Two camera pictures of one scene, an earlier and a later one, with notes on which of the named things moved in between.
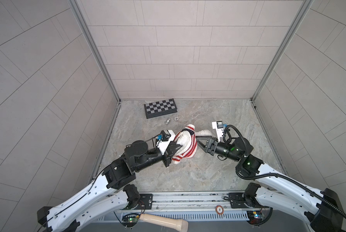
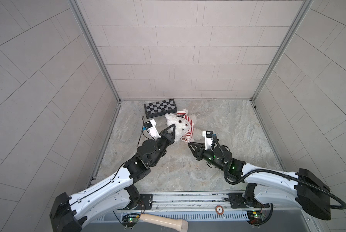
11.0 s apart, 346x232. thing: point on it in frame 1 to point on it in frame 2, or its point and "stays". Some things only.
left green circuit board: x=129 y=220 stays
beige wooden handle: x=178 y=224 stays
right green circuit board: x=255 y=217 stays
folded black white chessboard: x=160 y=108 stays
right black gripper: x=212 y=145 to x=197 y=154
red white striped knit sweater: x=192 y=150 to x=188 y=137
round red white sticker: x=219 y=210 stays
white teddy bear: x=184 y=138 to x=181 y=123
